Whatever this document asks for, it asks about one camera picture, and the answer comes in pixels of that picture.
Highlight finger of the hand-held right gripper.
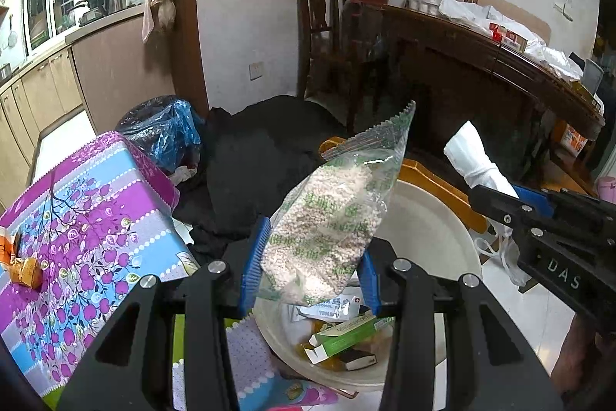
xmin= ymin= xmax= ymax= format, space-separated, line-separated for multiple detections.
xmin=469 ymin=185 xmax=535 ymax=238
xmin=511 ymin=186 xmax=616 ymax=224

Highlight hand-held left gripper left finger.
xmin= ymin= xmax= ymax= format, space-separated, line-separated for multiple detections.
xmin=58 ymin=216 xmax=271 ymax=411

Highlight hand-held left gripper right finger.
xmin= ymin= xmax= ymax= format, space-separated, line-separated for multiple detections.
xmin=358 ymin=240 xmax=564 ymax=411

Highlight white printed packet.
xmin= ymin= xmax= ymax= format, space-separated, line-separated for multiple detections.
xmin=293 ymin=295 xmax=364 ymax=320

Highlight green cardboard box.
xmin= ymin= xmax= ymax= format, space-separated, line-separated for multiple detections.
xmin=307 ymin=314 xmax=393 ymax=364

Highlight white plastic wrapper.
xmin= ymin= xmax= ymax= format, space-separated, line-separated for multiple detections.
xmin=444 ymin=121 xmax=521 ymax=199

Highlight white plastic basin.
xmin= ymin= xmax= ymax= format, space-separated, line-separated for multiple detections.
xmin=253 ymin=179 xmax=483 ymax=394

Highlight clear bag of grains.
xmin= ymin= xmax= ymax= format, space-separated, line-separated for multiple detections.
xmin=257 ymin=99 xmax=417 ymax=302

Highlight black and white small box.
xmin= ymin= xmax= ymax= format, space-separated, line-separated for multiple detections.
xmin=339 ymin=349 xmax=377 ymax=372

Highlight person's right forearm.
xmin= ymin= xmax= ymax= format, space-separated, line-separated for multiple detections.
xmin=549 ymin=315 xmax=607 ymax=393

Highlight black lined trash bin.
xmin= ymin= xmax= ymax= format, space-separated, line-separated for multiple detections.
xmin=115 ymin=96 xmax=179 ymax=137

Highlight orange and white box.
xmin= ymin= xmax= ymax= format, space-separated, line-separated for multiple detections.
xmin=561 ymin=124 xmax=588 ymax=152

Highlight orange wooden stool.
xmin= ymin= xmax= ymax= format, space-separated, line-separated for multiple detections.
xmin=318 ymin=138 xmax=489 ymax=235

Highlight black cloth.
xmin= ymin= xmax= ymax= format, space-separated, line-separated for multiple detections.
xmin=173 ymin=96 xmax=347 ymax=262

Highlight grey box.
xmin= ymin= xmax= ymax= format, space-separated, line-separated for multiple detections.
xmin=580 ymin=59 xmax=604 ymax=96

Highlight crumpled white plastic bag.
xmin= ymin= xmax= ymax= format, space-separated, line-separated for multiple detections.
xmin=522 ymin=40 xmax=583 ymax=79

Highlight dark wooden table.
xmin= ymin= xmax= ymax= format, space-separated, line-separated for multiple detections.
xmin=380 ymin=4 xmax=604 ymax=181

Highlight blue plastic bag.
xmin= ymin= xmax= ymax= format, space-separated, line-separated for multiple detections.
xmin=144 ymin=99 xmax=203 ymax=171

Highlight purple floral tablecloth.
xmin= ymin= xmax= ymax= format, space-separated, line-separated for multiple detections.
xmin=0 ymin=131 xmax=338 ymax=411

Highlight red boxes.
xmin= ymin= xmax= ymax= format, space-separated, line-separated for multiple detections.
xmin=490 ymin=23 xmax=525 ymax=50

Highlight brown cardboard board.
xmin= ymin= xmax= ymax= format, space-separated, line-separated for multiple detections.
xmin=449 ymin=0 xmax=552 ymax=46

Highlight white plastic bags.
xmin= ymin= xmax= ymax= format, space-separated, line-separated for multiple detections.
xmin=439 ymin=0 xmax=504 ymax=31

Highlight orange brown wrapper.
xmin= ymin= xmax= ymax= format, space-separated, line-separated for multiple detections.
xmin=10 ymin=257 xmax=43 ymax=289

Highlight beige kitchen cabinet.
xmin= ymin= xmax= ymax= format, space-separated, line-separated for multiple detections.
xmin=0 ymin=4 xmax=179 ymax=195

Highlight orange packet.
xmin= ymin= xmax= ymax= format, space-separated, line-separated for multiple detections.
xmin=0 ymin=230 xmax=20 ymax=267

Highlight dark wooden chair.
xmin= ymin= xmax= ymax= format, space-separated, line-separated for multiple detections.
xmin=295 ymin=0 xmax=386 ymax=123

